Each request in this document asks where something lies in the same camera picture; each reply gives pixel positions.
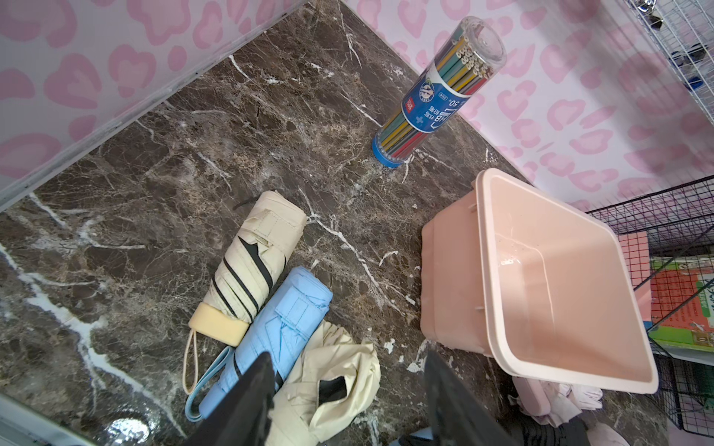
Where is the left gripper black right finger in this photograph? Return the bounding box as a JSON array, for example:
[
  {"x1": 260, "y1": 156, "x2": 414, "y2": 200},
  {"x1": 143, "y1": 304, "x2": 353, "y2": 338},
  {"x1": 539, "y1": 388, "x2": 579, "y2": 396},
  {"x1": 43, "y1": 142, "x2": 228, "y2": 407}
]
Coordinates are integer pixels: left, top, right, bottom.
[{"x1": 424, "y1": 351, "x2": 516, "y2": 446}]

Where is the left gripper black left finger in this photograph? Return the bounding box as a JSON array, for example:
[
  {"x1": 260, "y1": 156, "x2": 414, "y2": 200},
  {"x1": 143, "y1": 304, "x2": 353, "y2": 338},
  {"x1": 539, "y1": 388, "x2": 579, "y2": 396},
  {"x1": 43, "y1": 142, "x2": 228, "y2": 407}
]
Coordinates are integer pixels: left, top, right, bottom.
[{"x1": 183, "y1": 352, "x2": 275, "y2": 446}]

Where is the pink plastic storage box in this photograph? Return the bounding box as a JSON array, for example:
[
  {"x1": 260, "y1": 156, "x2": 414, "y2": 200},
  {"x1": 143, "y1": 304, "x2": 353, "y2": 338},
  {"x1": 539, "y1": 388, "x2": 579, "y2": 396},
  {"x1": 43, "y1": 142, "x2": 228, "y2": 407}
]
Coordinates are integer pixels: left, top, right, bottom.
[{"x1": 420, "y1": 168, "x2": 659, "y2": 394}]

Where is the light blue umbrella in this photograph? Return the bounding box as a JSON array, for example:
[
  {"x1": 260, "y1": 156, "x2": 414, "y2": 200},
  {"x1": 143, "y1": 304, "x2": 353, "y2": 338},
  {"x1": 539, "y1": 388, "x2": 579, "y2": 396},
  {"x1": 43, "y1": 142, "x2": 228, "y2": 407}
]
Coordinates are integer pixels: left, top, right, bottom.
[{"x1": 390, "y1": 427, "x2": 433, "y2": 446}]

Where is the pale pink crumpled umbrella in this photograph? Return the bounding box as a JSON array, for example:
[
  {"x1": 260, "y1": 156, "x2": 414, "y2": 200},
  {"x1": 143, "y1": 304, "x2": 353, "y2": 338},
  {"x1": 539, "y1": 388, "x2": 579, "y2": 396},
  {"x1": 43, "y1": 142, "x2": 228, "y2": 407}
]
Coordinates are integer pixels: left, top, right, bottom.
[{"x1": 509, "y1": 377, "x2": 628, "y2": 445}]

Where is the beige folded umbrella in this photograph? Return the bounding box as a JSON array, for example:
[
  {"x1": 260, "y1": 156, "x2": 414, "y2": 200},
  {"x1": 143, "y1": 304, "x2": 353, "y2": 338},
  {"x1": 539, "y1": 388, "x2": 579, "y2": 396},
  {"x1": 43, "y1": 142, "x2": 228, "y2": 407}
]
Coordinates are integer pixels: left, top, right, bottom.
[{"x1": 265, "y1": 321, "x2": 380, "y2": 446}]

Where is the black folded umbrella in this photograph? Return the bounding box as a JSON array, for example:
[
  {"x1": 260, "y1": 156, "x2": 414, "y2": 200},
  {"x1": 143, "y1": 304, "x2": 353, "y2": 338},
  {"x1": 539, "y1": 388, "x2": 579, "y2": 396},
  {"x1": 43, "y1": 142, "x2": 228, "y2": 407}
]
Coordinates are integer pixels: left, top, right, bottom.
[{"x1": 500, "y1": 414, "x2": 591, "y2": 446}]

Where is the pink folder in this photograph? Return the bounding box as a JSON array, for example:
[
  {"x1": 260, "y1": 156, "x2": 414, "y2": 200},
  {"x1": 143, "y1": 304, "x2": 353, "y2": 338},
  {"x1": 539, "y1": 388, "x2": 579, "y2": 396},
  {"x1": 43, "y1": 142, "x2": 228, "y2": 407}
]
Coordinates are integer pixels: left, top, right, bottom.
[{"x1": 618, "y1": 232, "x2": 652, "y2": 326}]

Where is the green red book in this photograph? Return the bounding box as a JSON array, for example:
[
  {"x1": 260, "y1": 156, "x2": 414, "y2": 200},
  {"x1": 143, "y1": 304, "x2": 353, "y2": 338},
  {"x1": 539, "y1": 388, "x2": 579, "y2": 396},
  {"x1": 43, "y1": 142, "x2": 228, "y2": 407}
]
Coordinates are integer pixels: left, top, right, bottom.
[{"x1": 650, "y1": 256, "x2": 713, "y2": 353}]

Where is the colored pencil tube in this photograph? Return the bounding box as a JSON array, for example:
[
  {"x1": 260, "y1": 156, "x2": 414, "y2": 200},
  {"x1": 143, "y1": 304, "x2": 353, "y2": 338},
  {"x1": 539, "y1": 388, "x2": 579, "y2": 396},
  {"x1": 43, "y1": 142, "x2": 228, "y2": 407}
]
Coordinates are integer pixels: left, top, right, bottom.
[{"x1": 372, "y1": 16, "x2": 507, "y2": 168}]

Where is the black wire desk organizer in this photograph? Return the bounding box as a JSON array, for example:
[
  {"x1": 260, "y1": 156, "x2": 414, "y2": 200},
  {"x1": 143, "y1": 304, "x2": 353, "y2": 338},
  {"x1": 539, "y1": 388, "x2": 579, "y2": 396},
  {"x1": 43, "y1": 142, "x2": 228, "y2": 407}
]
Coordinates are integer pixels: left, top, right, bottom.
[{"x1": 590, "y1": 177, "x2": 713, "y2": 438}]

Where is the white wire wall basket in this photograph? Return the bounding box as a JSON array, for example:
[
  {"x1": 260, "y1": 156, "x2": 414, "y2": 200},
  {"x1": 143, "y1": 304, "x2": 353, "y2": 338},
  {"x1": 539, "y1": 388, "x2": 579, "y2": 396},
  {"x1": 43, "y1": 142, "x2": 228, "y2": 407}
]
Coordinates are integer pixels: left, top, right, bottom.
[{"x1": 626, "y1": 0, "x2": 713, "y2": 121}]

